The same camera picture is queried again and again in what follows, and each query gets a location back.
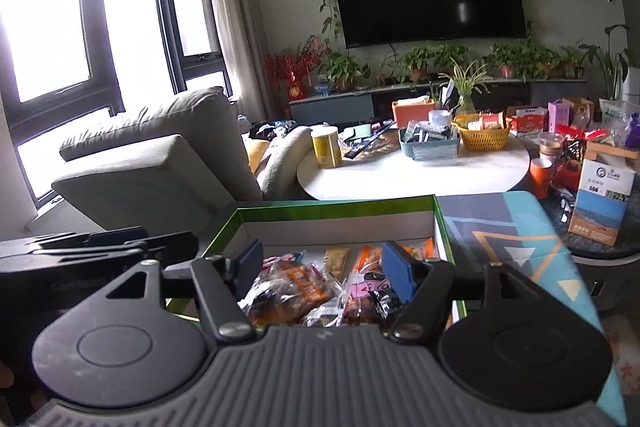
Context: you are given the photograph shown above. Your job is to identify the red snack packets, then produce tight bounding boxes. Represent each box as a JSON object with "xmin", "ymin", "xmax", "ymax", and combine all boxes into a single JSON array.
[{"xmin": 554, "ymin": 123, "xmax": 609, "ymax": 191}]

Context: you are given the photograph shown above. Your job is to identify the yellow can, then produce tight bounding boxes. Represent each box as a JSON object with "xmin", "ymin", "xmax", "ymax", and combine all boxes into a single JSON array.
[{"xmin": 310, "ymin": 127, "xmax": 344, "ymax": 170}]

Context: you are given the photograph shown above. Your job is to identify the pink label snack packet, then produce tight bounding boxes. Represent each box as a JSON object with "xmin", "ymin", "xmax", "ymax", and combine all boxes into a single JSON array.
[{"xmin": 350, "ymin": 271, "xmax": 397, "ymax": 304}]

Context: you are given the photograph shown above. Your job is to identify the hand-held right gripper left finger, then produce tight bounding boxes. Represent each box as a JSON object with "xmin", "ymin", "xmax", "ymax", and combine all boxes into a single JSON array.
[{"xmin": 102, "ymin": 238, "xmax": 265, "ymax": 342}]

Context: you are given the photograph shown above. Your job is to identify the spider plant in vase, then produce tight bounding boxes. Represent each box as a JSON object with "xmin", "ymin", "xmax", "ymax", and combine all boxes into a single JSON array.
[{"xmin": 439, "ymin": 56, "xmax": 494, "ymax": 116}]

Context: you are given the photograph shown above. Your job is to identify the potted green plant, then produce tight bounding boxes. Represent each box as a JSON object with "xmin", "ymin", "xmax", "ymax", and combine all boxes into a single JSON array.
[
  {"xmin": 484, "ymin": 41, "xmax": 587, "ymax": 81},
  {"xmin": 319, "ymin": 51, "xmax": 369, "ymax": 91},
  {"xmin": 401, "ymin": 43, "xmax": 469, "ymax": 84}
]

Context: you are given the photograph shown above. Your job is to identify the red flower plant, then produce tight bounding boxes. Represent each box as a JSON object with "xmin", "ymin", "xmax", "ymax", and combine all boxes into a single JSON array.
[{"xmin": 261, "ymin": 36, "xmax": 327, "ymax": 104}]

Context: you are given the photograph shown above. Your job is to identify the tall leafy plant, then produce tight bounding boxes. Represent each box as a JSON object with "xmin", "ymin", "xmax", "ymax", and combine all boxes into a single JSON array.
[{"xmin": 579, "ymin": 24, "xmax": 632, "ymax": 101}]

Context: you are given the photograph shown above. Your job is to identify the orange tissue box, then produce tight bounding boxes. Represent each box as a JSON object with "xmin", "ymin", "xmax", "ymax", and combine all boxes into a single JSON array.
[{"xmin": 391, "ymin": 99, "xmax": 436, "ymax": 128}]

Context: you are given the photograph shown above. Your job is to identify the teal plastic tray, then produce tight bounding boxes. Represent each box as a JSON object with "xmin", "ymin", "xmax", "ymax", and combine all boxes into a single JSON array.
[{"xmin": 398, "ymin": 121, "xmax": 461, "ymax": 163}]

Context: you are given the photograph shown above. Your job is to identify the red and white box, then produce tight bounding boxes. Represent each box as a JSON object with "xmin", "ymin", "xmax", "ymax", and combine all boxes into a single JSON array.
[{"xmin": 507, "ymin": 106, "xmax": 549, "ymax": 136}]

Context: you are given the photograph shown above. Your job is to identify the beige snack bar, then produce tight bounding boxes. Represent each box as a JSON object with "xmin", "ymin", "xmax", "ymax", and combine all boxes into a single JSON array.
[{"xmin": 323, "ymin": 245, "xmax": 351, "ymax": 281}]

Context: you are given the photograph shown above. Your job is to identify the brown snack packet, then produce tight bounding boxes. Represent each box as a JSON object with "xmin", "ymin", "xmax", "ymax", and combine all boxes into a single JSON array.
[{"xmin": 345, "ymin": 297, "xmax": 387, "ymax": 324}]

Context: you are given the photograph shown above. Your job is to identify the orange cup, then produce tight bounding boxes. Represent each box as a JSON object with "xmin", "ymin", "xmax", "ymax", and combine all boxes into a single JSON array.
[{"xmin": 529, "ymin": 158, "xmax": 554, "ymax": 200}]

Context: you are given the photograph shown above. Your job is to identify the grey television cabinet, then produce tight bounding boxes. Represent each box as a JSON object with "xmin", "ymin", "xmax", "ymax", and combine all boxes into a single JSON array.
[{"xmin": 288, "ymin": 78, "xmax": 589, "ymax": 126}]

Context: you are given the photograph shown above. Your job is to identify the white round coffee table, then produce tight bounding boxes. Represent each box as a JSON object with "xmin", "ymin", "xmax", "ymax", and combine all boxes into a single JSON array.
[{"xmin": 297, "ymin": 133, "xmax": 531, "ymax": 202}]

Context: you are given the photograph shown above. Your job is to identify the patterned teal tablecloth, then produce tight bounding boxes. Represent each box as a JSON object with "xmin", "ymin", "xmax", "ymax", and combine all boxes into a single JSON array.
[{"xmin": 436, "ymin": 190, "xmax": 627, "ymax": 426}]

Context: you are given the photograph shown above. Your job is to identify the orange peanut packet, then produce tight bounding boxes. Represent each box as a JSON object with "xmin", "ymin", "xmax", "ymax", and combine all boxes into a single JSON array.
[{"xmin": 239, "ymin": 261, "xmax": 347, "ymax": 327}]

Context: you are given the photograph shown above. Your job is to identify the black round side table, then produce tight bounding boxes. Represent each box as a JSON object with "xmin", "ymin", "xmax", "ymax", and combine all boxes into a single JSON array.
[{"xmin": 549, "ymin": 186, "xmax": 640, "ymax": 264}]

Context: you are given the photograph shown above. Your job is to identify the white cushion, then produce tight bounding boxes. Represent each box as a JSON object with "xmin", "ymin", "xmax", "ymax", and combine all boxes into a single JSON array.
[{"xmin": 256, "ymin": 126, "xmax": 314, "ymax": 201}]

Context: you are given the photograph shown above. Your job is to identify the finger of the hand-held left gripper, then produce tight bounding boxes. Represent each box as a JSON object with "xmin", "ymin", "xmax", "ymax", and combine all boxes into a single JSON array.
[{"xmin": 26, "ymin": 227, "xmax": 199, "ymax": 266}]

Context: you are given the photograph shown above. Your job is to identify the white and blue carton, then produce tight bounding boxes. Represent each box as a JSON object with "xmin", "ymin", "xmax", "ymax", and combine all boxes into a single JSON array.
[{"xmin": 568, "ymin": 155, "xmax": 636, "ymax": 248}]

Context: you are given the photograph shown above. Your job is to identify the green cardboard box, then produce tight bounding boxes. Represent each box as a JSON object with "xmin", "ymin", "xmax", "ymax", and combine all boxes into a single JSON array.
[{"xmin": 165, "ymin": 194, "xmax": 469, "ymax": 334}]

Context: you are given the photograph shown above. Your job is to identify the yellow cushion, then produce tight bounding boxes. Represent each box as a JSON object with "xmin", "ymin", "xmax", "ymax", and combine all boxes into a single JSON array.
[{"xmin": 244, "ymin": 139, "xmax": 271, "ymax": 174}]

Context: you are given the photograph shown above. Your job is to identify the black frame window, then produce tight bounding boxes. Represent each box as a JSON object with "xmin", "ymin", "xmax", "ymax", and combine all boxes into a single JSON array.
[{"xmin": 0, "ymin": 0, "xmax": 234, "ymax": 204}]

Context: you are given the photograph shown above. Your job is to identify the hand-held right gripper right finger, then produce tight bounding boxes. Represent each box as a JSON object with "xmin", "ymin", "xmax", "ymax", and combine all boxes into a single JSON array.
[{"xmin": 381, "ymin": 241, "xmax": 538, "ymax": 342}]

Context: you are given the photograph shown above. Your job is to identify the small orange snack packets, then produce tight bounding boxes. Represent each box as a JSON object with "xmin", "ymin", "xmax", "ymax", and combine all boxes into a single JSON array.
[{"xmin": 357, "ymin": 238, "xmax": 442, "ymax": 269}]

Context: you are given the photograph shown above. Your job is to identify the beige curtain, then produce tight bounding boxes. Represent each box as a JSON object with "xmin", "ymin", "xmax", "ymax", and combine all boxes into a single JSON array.
[{"xmin": 201, "ymin": 0, "xmax": 274, "ymax": 124}]

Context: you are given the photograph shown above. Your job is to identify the grey armchair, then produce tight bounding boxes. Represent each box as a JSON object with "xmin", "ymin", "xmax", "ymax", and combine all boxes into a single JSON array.
[{"xmin": 50, "ymin": 87, "xmax": 267, "ymax": 229}]

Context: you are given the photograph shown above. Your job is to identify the yellow woven basket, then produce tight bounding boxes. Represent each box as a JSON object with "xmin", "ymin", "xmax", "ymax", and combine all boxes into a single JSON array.
[{"xmin": 452, "ymin": 112, "xmax": 512, "ymax": 152}]

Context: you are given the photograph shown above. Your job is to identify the pink box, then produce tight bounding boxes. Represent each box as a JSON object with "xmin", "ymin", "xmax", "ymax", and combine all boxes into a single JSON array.
[{"xmin": 547, "ymin": 100, "xmax": 571, "ymax": 134}]

